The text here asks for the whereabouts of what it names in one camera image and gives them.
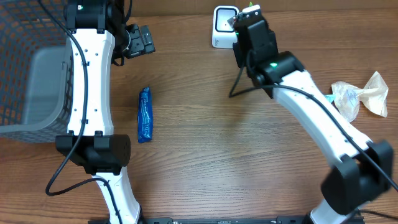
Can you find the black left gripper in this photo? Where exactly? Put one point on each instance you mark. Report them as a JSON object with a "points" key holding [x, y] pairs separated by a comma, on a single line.
{"points": [[143, 40]]}

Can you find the white barcode scanner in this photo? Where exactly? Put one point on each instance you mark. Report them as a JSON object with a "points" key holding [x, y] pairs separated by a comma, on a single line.
{"points": [[223, 35]]}

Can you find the teal tissue packet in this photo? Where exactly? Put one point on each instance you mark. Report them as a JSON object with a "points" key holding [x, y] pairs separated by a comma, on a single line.
{"points": [[330, 98]]}

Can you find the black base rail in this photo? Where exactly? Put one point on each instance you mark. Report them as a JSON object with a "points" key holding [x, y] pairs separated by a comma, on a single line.
{"points": [[277, 220]]}

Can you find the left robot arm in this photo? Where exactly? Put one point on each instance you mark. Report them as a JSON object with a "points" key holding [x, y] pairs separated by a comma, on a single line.
{"points": [[101, 37]]}

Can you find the dark grey plastic basket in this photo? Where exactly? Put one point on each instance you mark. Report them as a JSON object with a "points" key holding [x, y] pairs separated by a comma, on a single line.
{"points": [[36, 71]]}

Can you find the blue snack bar wrapper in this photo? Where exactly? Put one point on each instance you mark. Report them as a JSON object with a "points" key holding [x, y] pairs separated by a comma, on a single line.
{"points": [[145, 116]]}

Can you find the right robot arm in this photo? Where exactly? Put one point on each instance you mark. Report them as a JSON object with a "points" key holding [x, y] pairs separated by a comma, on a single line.
{"points": [[361, 170]]}

